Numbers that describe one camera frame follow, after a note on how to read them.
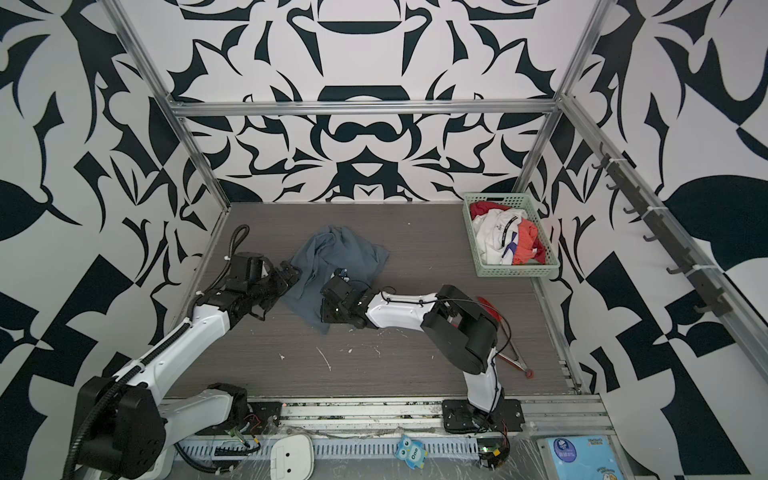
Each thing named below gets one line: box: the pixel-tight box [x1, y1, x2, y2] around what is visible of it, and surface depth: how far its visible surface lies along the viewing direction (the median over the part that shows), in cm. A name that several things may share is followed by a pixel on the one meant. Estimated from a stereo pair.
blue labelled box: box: [537, 434, 634, 480], surface depth 67 cm
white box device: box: [270, 434, 315, 480], surface depth 68 cm
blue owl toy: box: [395, 434, 429, 470], surface depth 70 cm
